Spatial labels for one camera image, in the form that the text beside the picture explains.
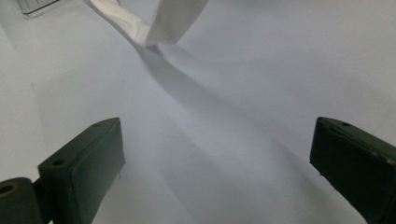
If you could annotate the white folded cloth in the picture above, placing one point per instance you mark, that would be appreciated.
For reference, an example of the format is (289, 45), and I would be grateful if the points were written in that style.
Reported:
(162, 21)

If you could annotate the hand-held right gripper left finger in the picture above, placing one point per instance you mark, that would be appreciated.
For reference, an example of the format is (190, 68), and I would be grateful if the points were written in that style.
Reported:
(84, 165)

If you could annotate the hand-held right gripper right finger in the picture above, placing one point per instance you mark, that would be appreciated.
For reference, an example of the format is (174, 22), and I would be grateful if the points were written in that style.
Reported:
(351, 161)

